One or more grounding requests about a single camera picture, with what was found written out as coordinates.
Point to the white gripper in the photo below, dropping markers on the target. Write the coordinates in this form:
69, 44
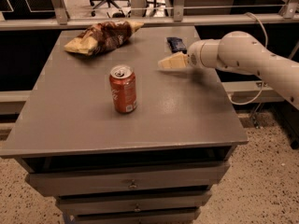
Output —
194, 55

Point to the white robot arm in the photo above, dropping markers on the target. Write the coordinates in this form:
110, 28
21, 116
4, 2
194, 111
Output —
240, 53

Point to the red coke can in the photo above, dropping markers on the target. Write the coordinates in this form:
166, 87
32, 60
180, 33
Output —
123, 88

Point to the brown chip bag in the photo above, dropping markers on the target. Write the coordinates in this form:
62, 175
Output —
103, 37

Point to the black office chair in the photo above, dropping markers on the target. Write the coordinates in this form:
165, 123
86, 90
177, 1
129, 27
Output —
95, 4

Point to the grey drawer cabinet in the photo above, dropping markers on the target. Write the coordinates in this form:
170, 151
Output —
116, 140

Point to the top grey drawer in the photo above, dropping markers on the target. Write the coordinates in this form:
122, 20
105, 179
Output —
128, 179

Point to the grey drawer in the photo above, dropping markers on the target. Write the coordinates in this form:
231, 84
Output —
134, 202
143, 217
128, 179

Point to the bottom grey drawer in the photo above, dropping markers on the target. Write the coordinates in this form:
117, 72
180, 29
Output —
143, 217

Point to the grey metal railing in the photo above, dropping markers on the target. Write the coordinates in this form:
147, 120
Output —
76, 14

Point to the middle grey drawer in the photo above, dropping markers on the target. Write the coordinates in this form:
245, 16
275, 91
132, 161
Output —
134, 202

